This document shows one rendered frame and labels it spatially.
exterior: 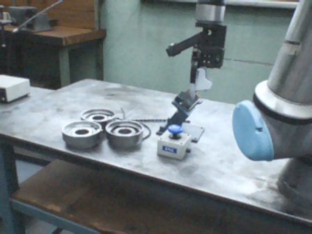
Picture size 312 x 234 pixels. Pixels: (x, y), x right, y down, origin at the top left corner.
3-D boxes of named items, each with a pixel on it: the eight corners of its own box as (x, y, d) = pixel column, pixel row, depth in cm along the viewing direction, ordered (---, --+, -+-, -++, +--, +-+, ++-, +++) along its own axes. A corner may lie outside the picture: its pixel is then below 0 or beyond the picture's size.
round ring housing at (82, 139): (72, 154, 81) (71, 139, 80) (57, 138, 89) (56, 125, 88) (108, 144, 87) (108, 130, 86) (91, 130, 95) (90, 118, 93)
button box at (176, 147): (156, 154, 83) (157, 138, 81) (166, 143, 89) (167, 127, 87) (185, 162, 80) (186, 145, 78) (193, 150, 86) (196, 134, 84)
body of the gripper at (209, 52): (219, 71, 84) (226, 24, 80) (187, 67, 86) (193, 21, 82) (222, 68, 91) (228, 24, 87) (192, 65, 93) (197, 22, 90)
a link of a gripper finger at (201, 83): (208, 103, 86) (213, 69, 85) (186, 100, 88) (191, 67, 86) (209, 102, 89) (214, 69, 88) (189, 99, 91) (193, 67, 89)
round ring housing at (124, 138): (150, 143, 89) (150, 130, 87) (116, 152, 83) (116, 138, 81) (131, 129, 96) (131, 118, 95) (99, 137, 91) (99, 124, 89)
